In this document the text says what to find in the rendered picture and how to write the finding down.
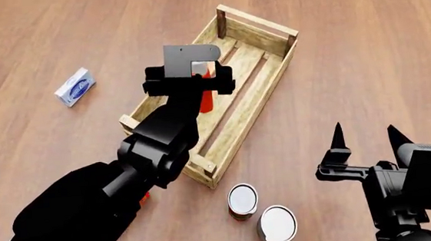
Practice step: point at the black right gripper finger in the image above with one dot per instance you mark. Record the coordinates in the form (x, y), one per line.
(339, 145)
(400, 143)

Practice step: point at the red ketchup bottle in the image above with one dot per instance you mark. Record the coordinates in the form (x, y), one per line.
(208, 101)

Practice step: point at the wooden slatted tray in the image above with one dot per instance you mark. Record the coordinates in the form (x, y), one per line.
(242, 75)

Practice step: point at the silver tin can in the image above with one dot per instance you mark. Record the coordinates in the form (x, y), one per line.
(277, 223)

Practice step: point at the blue and white carton box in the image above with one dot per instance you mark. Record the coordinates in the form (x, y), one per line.
(75, 87)

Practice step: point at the red label tin can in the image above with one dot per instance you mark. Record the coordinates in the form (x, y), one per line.
(242, 199)

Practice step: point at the small red orange object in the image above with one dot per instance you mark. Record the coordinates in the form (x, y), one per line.
(145, 197)

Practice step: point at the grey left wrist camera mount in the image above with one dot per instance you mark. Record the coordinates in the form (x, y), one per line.
(184, 61)

